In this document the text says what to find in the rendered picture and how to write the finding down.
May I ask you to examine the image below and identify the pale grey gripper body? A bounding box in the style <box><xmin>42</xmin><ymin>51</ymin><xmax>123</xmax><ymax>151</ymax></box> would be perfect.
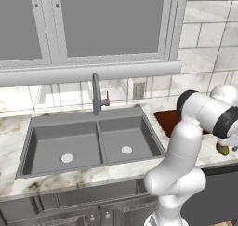
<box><xmin>223</xmin><ymin>133</ymin><xmax>238</xmax><ymax>148</ymax></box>

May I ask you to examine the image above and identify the dark red tray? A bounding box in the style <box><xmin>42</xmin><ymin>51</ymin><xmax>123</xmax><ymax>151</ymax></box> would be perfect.
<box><xmin>153</xmin><ymin>109</ymin><xmax>212</xmax><ymax>139</ymax></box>

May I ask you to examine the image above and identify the grey double sink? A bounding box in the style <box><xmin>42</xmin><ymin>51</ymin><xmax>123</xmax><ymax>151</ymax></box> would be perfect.
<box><xmin>15</xmin><ymin>104</ymin><xmax>166</xmax><ymax>180</ymax></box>

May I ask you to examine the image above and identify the grey sink faucet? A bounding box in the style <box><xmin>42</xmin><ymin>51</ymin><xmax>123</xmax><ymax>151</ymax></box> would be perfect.
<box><xmin>91</xmin><ymin>72</ymin><xmax>112</xmax><ymax>117</ymax></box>

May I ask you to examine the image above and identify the yellow green red mango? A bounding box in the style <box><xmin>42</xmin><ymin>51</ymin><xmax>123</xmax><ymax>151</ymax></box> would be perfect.
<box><xmin>216</xmin><ymin>141</ymin><xmax>231</xmax><ymax>157</ymax></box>

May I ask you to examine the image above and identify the dark grey dishwasher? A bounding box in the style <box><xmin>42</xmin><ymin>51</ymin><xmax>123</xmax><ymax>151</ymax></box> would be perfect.
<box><xmin>181</xmin><ymin>165</ymin><xmax>238</xmax><ymax>226</ymax></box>

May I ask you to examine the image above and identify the grey cupboard door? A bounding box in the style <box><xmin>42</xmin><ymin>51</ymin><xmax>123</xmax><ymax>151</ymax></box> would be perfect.
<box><xmin>5</xmin><ymin>206</ymin><xmax>101</xmax><ymax>226</ymax></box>
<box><xmin>99</xmin><ymin>196</ymin><xmax>160</xmax><ymax>226</ymax></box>

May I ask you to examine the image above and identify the grey drawer front panel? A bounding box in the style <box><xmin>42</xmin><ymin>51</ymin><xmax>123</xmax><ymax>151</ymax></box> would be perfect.
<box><xmin>55</xmin><ymin>179</ymin><xmax>139</xmax><ymax>208</ymax></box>

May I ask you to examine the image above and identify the grey framed window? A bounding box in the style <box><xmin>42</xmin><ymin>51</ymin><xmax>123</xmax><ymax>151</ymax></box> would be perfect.
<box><xmin>0</xmin><ymin>0</ymin><xmax>190</xmax><ymax>88</ymax></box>

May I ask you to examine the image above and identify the grey wall outlet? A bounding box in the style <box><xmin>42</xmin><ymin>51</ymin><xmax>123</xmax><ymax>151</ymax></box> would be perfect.
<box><xmin>132</xmin><ymin>82</ymin><xmax>146</xmax><ymax>100</ymax></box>

